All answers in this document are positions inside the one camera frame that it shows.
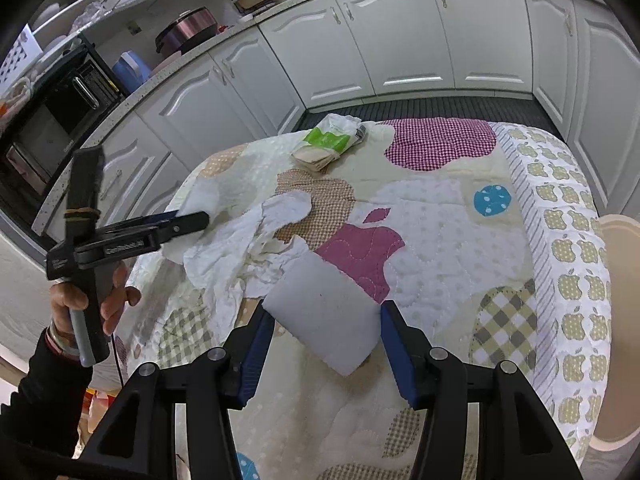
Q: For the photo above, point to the maroon rice cooker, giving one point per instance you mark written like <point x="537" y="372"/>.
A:
<point x="187" y="30"/>

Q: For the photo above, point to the person's left hand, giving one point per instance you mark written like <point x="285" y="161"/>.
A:
<point x="117" y="295"/>

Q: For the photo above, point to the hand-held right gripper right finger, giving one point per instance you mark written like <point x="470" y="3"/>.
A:
<point x="400" y="360"/>

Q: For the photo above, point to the person's left forearm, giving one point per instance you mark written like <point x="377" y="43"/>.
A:
<point x="45" y="400"/>

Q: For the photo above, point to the kitchen countertop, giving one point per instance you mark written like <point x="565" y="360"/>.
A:
<point x="150" y="83"/>

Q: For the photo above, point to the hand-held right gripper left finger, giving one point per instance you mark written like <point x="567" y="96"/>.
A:
<point x="255" y="360"/>

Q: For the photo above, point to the blue plastic container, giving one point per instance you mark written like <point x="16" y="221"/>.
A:
<point x="131" y="72"/>

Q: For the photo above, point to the beige plastic bin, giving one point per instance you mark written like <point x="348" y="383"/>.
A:
<point x="620" y="335"/>

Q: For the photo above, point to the white cloth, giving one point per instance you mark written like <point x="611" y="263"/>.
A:
<point x="325" y="310"/>

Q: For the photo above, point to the green leaf tissue packet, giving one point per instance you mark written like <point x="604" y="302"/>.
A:
<point x="332" y="132"/>

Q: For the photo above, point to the white kitchen cabinets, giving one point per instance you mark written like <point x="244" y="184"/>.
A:
<point x="400" y="35"/>

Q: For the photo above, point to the beige folded paper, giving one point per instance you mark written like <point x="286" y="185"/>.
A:
<point x="312" y="157"/>

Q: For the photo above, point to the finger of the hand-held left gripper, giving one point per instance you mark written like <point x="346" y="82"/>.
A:
<point x="185" y="227"/>
<point x="150" y="220"/>

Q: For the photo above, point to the black microwave oven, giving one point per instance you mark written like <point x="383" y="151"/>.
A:
<point x="55" y="125"/>

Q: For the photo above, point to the black ribbed floor mat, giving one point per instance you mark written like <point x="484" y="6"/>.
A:
<point x="430" y="110"/>

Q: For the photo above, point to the white crumpled tissue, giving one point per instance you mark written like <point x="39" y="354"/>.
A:
<point x="235" y="240"/>

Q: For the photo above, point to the patchwork quilt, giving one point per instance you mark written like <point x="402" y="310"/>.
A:
<point x="450" y="240"/>

